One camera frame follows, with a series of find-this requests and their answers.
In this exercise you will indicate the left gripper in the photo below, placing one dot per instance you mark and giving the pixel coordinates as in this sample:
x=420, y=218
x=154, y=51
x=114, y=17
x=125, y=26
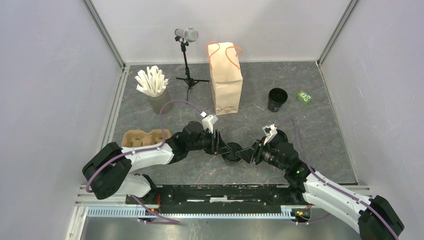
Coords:
x=222, y=147

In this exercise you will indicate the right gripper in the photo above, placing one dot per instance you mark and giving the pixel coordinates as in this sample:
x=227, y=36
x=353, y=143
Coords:
x=254, y=152

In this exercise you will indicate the black coffee cup with print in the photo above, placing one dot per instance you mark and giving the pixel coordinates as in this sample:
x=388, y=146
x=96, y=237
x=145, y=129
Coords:
x=231, y=157

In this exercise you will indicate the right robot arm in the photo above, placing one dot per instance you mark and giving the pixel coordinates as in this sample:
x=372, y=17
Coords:
x=372, y=217

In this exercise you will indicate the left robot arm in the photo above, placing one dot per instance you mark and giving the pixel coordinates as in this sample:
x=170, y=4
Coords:
x=112, y=170

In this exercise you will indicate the brown paper takeout bag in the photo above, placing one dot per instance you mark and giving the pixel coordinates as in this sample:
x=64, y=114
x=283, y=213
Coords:
x=225, y=76

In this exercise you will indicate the grey cup holding straws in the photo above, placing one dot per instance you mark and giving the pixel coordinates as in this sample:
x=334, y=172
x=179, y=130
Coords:
x=158, y=102

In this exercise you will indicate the green toy block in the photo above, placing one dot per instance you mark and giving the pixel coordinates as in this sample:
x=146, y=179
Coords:
x=304, y=97

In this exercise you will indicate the brown cardboard cup carrier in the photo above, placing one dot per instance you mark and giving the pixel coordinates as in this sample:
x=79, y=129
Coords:
x=139, y=138

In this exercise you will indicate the bundle of white wrapped straws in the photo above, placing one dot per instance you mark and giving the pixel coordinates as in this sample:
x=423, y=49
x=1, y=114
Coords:
x=151, y=82

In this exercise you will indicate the microphone on black tripod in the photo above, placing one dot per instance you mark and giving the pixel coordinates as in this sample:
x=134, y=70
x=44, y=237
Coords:
x=184, y=37

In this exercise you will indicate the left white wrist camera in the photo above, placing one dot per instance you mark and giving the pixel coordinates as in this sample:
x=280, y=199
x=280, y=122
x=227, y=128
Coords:
x=208, y=121

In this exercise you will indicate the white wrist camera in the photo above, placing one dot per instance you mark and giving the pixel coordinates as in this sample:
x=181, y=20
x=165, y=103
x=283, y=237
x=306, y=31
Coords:
x=270, y=132
x=208, y=121

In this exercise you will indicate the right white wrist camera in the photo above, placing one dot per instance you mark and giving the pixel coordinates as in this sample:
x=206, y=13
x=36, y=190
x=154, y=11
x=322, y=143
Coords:
x=270, y=132

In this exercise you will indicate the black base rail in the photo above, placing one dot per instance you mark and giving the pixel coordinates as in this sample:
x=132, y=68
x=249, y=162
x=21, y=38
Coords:
x=223, y=199

